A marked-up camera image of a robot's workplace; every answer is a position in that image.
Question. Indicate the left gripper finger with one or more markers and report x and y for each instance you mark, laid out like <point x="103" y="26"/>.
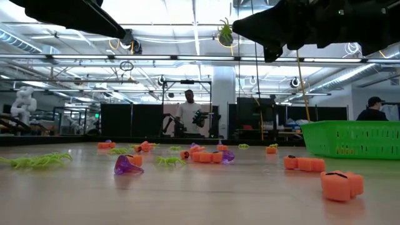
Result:
<point x="78" y="15"/>

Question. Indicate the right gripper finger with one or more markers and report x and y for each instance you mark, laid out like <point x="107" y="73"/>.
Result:
<point x="281" y="25"/>

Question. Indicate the green spider toy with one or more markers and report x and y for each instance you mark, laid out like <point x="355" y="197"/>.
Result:
<point x="118" y="151"/>
<point x="175" y="148"/>
<point x="170" y="161"/>
<point x="34" y="163"/>
<point x="59" y="156"/>
<point x="243" y="146"/>
<point x="132" y="146"/>
<point x="155" y="145"/>
<point x="225" y="29"/>
<point x="273" y="145"/>
<point x="9" y="161"/>

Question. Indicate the black background robot arm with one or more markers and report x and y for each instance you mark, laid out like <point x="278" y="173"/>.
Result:
<point x="171" y="123"/>
<point x="200" y="118"/>

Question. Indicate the long ceiling light bar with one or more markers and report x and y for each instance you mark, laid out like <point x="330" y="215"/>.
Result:
<point x="140" y="57"/>

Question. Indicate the white square pillar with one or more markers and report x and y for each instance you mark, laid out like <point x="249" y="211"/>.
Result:
<point x="223" y="93"/>

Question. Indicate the black equipment cart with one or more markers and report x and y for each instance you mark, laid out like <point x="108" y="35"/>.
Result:
<point x="250" y="109"/>

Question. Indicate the person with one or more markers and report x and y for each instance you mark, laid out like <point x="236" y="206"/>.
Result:
<point x="372" y="114"/>
<point x="187" y="114"/>

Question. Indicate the black partition panel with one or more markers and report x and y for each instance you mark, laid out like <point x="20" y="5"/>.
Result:
<point x="147" y="120"/>
<point x="115" y="120"/>
<point x="331" y="113"/>

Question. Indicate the grey hanging cloth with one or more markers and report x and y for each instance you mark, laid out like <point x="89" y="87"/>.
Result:
<point x="394" y="112"/>

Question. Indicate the white humanoid robot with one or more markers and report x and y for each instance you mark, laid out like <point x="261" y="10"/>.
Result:
<point x="24" y="103"/>

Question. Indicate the green plastic basket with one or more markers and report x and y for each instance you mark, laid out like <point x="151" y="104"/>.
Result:
<point x="350" y="134"/>

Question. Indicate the pale curtain backdrop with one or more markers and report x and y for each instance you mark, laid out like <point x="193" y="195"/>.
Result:
<point x="170" y="107"/>

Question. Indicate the black metal gantry frame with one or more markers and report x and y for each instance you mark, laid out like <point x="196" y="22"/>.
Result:
<point x="187" y="82"/>

